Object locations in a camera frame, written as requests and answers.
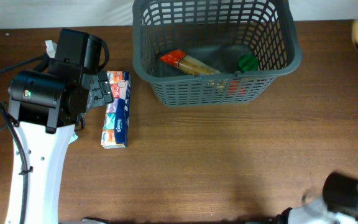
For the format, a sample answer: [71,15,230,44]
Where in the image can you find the Kleenex tissue multipack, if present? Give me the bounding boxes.
[101,71,131,149]

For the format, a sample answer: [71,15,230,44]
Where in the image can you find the teal tissue pocket pack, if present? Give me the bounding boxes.
[69,133,78,144]

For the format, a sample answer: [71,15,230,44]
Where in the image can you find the spaghetti pasta package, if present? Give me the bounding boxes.
[160,49,240,95]

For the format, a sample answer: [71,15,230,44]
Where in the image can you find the grey plastic mesh basket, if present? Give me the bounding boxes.
[132,0,302,107]

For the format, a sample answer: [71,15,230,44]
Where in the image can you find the small green object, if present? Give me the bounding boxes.
[238,55,259,72]

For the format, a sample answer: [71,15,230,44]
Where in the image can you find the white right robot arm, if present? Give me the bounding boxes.
[272,172,358,224]

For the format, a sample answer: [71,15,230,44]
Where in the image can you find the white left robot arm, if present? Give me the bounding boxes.
[0,29,113,223]

